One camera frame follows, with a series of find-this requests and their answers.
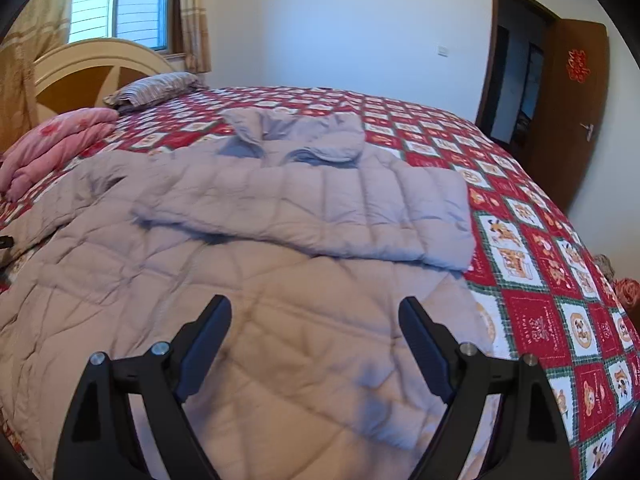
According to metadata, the light grey down coat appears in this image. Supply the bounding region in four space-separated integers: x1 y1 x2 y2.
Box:
0 107 501 480

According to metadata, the red paper door decoration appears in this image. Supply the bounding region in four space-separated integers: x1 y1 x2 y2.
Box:
566 48 588 82

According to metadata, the cream wooden headboard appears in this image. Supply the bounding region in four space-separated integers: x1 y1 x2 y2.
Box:
32 37 176 116

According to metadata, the pinkish cloth bundle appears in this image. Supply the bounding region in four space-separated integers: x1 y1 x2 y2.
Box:
612 277 640 311

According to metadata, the brown wooden door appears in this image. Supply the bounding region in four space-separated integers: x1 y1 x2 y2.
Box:
527 19 612 200

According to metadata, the brown door frame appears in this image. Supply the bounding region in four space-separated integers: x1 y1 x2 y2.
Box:
475 0 566 146

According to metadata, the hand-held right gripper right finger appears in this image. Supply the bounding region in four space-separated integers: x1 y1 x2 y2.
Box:
398 296 573 480

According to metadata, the red checkered printed blanket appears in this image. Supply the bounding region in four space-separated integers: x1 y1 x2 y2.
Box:
0 85 640 480

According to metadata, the pink folded quilt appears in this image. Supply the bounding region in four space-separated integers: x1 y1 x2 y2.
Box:
0 107 120 203

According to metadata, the window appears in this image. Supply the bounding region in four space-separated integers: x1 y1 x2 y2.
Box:
67 0 173 52

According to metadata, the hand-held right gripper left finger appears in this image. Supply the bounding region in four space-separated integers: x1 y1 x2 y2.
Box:
52 294 233 480

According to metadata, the beige patterned curtain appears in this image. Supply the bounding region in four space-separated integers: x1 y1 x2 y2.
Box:
0 0 81 153
172 0 213 75

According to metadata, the striped pillow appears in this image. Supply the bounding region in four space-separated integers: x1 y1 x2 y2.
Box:
102 72 203 109

